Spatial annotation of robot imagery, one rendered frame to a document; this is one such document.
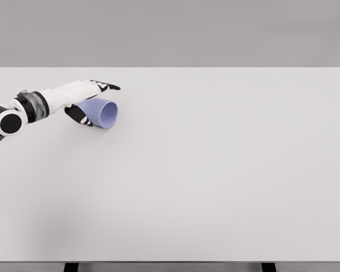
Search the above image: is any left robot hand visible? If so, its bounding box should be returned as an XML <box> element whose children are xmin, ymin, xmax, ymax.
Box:
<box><xmin>57</xmin><ymin>79</ymin><xmax>121</xmax><ymax>128</ymax></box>

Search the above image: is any lavender blue cup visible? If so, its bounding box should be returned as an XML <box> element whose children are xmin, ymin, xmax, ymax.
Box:
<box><xmin>75</xmin><ymin>97</ymin><xmax>118</xmax><ymax>130</ymax></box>

